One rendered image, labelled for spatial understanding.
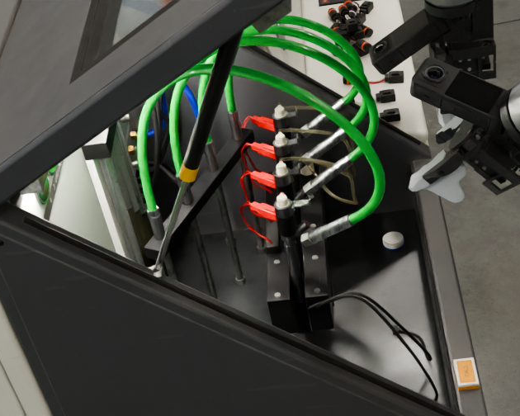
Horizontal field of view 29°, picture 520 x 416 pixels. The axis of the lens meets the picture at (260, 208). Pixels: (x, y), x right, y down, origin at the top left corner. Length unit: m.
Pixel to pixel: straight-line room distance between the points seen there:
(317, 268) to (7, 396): 0.57
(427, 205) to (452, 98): 0.70
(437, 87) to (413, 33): 0.25
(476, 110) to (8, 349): 0.63
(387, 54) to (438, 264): 0.45
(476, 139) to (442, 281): 0.56
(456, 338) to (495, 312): 1.35
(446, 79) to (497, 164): 0.11
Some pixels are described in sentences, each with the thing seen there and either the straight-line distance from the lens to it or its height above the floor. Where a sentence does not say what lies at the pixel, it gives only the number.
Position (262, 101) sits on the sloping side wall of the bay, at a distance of 1.83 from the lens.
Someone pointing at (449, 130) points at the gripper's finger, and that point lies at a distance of 1.26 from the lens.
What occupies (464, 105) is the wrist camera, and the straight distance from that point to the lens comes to 1.13.
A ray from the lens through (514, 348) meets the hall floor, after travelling 2.85.
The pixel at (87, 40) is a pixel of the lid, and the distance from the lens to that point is 1.16.
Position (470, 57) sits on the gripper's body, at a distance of 1.39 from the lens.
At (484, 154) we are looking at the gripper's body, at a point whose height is 1.42.
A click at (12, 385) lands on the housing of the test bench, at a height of 1.18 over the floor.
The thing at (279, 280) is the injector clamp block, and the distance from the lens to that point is 1.67.
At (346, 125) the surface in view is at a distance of 1.32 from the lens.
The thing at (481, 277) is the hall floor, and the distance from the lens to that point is 3.04.
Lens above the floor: 2.13
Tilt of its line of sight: 39 degrees down
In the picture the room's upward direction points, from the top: 12 degrees counter-clockwise
